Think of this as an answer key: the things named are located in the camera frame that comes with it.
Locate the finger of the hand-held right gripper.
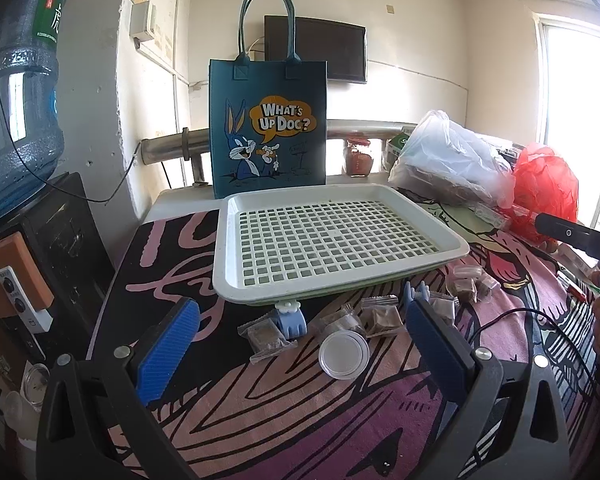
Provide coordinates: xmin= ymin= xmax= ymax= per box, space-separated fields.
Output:
xmin=536 ymin=212 xmax=600 ymax=261

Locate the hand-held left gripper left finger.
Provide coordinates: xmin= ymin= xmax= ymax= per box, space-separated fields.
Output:
xmin=36 ymin=297 xmax=202 ymax=480

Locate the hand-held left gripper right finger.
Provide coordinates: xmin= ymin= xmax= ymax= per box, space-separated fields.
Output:
xmin=405 ymin=299 xmax=573 ymax=480

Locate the blue flower hair clip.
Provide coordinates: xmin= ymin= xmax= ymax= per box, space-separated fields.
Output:
xmin=275 ymin=301 xmax=307 ymax=342
xmin=404 ymin=281 xmax=431 ymax=306

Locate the white grid plastic tray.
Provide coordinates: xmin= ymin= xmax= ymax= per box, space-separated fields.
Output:
xmin=212 ymin=183 xmax=470 ymax=306

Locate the red plastic bag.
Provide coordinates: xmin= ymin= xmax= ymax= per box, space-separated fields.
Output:
xmin=497 ymin=142 xmax=580 ymax=227

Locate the clear plastic packaging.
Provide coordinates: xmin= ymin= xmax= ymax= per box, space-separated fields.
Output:
xmin=472 ymin=199 xmax=536 ymax=231

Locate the window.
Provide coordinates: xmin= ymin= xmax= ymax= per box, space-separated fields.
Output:
xmin=531 ymin=9 xmax=600 ymax=233

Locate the clear glass cup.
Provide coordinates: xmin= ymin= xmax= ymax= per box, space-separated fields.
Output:
xmin=21 ymin=362 xmax=52 ymax=400

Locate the pink and black printed tablecloth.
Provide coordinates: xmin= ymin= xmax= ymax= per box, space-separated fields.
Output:
xmin=86 ymin=195 xmax=600 ymax=480

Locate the clear plastic bag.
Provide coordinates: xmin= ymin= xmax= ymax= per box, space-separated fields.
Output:
xmin=387 ymin=109 xmax=517 ymax=207

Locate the black water dispenser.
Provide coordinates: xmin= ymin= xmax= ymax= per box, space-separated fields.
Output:
xmin=0 ymin=172 xmax=117 ymax=411

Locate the green and white carton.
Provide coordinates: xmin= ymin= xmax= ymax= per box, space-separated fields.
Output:
xmin=384 ymin=131 xmax=417 ymax=171

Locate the metal heating pipe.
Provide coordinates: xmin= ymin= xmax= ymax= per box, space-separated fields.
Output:
xmin=140 ymin=119 xmax=418 ymax=187

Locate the glass jar with red lid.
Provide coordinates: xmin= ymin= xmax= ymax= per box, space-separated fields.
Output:
xmin=346 ymin=137 xmax=374 ymax=177

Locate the blue cartoon rabbit tote bag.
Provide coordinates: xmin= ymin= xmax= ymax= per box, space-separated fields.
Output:
xmin=209 ymin=0 xmax=328 ymax=200

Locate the large blue water bottle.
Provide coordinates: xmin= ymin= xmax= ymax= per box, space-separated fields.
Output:
xmin=0 ymin=0 xmax=72 ymax=228

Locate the black cable on tablecloth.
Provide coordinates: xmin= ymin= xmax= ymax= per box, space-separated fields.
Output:
xmin=467 ymin=306 xmax=597 ymax=388

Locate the thin black wall cable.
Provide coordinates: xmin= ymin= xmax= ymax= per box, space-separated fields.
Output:
xmin=0 ymin=7 xmax=143 ymax=205

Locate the black wall television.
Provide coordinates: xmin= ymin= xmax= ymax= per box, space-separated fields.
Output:
xmin=264 ymin=15 xmax=368 ymax=85

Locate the grey wall junction box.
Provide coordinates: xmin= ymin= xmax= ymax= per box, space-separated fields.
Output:
xmin=129 ymin=0 xmax=158 ymax=44

